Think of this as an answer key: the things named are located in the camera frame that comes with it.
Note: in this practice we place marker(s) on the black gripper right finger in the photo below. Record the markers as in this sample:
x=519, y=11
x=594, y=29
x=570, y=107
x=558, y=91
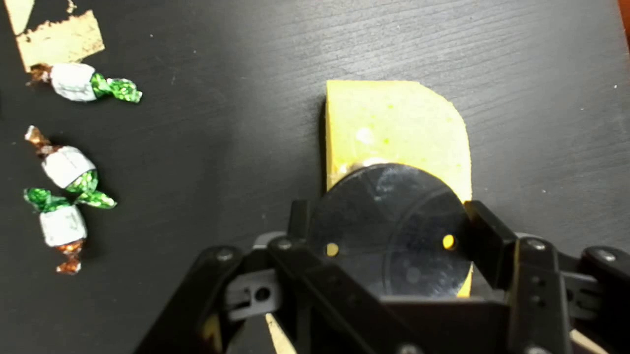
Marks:
x=552, y=296

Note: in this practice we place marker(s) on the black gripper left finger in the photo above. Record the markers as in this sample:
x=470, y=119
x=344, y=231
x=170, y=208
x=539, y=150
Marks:
x=230, y=288

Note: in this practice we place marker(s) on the green white candy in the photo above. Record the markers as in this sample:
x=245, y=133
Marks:
x=62, y=225
x=66, y=164
x=82, y=84

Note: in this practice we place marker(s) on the beige pointed tape scrap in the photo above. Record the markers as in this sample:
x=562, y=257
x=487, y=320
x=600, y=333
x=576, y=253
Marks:
x=17, y=13

